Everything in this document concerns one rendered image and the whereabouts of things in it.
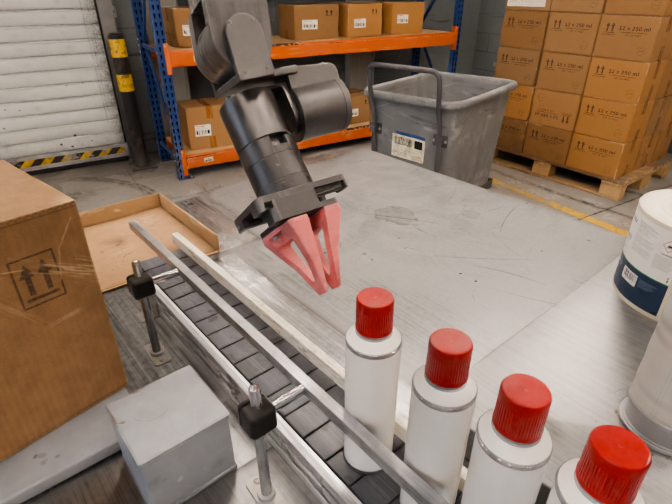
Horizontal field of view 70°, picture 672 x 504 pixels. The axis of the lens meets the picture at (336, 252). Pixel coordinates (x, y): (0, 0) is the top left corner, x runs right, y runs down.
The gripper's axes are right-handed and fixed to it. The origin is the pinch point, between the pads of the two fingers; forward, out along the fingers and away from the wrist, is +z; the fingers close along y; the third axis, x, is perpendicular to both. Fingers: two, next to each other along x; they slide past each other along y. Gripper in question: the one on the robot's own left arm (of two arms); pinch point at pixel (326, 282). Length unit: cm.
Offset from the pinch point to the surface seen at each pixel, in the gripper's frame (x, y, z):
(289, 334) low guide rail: 19.1, 3.1, 4.1
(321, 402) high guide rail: 4.0, -3.7, 10.5
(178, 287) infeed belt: 40.3, -1.9, -9.6
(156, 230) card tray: 68, 6, -27
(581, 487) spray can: -18.6, -0.7, 18.1
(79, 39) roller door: 303, 76, -242
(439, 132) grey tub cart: 121, 174, -48
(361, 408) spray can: 0.2, -2.1, 12.0
